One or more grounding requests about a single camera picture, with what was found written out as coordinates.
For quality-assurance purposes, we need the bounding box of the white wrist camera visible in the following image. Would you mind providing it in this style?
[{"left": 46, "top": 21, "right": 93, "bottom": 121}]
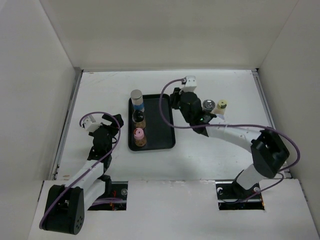
[
  {"left": 181, "top": 75, "right": 197, "bottom": 93},
  {"left": 81, "top": 115, "right": 102, "bottom": 133}
]

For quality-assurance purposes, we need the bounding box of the silver lid blue label jar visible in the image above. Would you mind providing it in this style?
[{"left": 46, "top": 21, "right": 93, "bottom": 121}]
[{"left": 130, "top": 89, "right": 145, "bottom": 112}]

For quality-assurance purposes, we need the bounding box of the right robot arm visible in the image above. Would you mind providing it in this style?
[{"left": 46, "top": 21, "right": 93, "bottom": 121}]
[{"left": 170, "top": 87, "right": 290, "bottom": 198}]

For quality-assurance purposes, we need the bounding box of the black round cap spice bottle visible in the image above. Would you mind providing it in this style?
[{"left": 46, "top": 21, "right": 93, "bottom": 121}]
[{"left": 132, "top": 110, "right": 146, "bottom": 129}]

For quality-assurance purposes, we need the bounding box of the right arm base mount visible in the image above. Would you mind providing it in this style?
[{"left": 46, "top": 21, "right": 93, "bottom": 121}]
[{"left": 215, "top": 180, "right": 265, "bottom": 211}]

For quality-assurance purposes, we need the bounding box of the yellow cap spice bottle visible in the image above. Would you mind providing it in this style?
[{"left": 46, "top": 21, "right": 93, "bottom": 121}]
[{"left": 214, "top": 99, "right": 228, "bottom": 116}]

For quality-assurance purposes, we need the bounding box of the black flip cap spice bottle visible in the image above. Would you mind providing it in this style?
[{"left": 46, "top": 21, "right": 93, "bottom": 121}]
[{"left": 202, "top": 99, "right": 216, "bottom": 113}]

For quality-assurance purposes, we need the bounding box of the black rectangular plastic tray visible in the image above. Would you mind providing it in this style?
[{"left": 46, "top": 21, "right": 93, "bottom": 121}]
[{"left": 127, "top": 93, "right": 176, "bottom": 152}]

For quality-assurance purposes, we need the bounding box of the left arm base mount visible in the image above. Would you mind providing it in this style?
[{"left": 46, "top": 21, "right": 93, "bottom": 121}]
[{"left": 88, "top": 175, "right": 129, "bottom": 211}]

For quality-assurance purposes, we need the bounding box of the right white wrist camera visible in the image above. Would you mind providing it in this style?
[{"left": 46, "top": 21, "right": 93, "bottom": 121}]
[{"left": 181, "top": 75, "right": 197, "bottom": 93}]

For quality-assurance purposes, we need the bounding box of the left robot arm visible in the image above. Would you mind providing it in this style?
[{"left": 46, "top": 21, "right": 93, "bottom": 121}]
[{"left": 39, "top": 112, "right": 124, "bottom": 235}]

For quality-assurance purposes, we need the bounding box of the pink cap spice bottle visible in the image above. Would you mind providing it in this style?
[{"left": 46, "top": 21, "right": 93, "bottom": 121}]
[{"left": 133, "top": 128, "right": 147, "bottom": 147}]

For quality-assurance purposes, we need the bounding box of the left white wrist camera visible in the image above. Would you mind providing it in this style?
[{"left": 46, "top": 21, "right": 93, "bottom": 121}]
[{"left": 81, "top": 115, "right": 102, "bottom": 133}]

